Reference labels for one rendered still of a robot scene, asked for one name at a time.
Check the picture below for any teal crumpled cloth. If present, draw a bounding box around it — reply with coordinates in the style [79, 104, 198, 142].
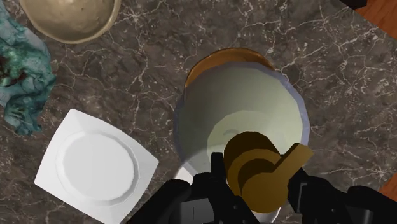
[0, 3, 57, 137]

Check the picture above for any brown measuring cup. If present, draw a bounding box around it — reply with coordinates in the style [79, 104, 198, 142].
[223, 131, 315, 214]

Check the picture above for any white square plate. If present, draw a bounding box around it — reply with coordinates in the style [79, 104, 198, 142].
[34, 108, 160, 224]

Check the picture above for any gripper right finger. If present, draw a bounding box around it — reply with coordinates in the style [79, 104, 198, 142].
[287, 168, 397, 224]

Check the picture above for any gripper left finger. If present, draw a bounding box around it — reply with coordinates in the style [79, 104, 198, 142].
[126, 151, 261, 224]

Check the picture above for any orange bowl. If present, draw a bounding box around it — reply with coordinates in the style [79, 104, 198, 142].
[185, 47, 275, 88]

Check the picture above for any beige bowl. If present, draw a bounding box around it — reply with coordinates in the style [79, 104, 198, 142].
[19, 0, 122, 44]

